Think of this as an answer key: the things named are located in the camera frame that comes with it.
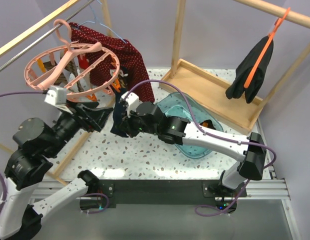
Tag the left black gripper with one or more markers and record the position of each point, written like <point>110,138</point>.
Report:
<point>99,115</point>

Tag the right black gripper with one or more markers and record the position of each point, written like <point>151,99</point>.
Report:
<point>126,125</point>

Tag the navy green striped sock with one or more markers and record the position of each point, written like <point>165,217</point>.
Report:
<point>117,114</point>

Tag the red black argyle sock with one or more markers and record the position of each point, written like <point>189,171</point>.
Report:
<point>207,124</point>

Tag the pink round sock hanger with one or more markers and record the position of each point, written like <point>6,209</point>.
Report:
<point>72,50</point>

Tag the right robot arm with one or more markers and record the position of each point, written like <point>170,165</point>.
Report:
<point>246,150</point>

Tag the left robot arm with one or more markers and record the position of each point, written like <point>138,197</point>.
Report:
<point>27,166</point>

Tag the brown striped hanging socks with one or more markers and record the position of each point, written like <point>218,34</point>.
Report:
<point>63,80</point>

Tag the orange plastic hanger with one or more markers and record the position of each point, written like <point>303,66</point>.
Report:
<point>264,50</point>

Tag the red polka dot garment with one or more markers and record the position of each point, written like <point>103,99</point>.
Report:
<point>131,61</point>

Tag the teal plastic basin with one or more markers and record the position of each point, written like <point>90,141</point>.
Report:
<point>175,105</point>

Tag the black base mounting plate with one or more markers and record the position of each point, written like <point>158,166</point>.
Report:
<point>160,192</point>

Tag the right wooden clothes rack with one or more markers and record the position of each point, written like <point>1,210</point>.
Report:
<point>209,90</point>

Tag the wooden clothes rack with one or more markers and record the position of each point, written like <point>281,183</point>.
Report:
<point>19,39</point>
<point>209,90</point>

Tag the black hanging garment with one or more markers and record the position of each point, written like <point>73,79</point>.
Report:
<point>242,72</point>

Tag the left wooden clothes rack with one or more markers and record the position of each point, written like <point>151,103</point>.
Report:
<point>19,39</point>

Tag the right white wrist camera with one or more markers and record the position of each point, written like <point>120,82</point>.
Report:
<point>131,101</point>

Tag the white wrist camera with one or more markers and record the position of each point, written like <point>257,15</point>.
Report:
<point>131,101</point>
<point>56,96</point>

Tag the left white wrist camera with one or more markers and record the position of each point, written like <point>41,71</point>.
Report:
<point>56,96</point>

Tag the blue wire hanger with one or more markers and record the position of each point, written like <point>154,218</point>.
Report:
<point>106,23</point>

